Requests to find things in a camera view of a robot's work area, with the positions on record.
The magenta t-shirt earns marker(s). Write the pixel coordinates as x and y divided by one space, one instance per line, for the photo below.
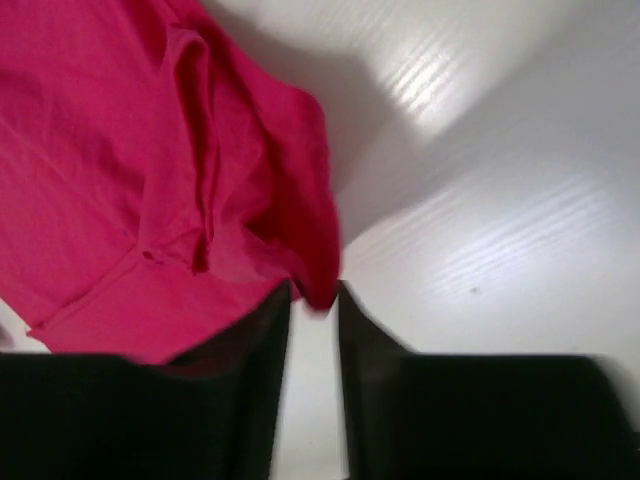
156 183

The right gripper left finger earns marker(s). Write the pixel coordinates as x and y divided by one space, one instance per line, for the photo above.
211 413

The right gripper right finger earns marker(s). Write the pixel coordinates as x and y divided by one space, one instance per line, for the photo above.
412 415

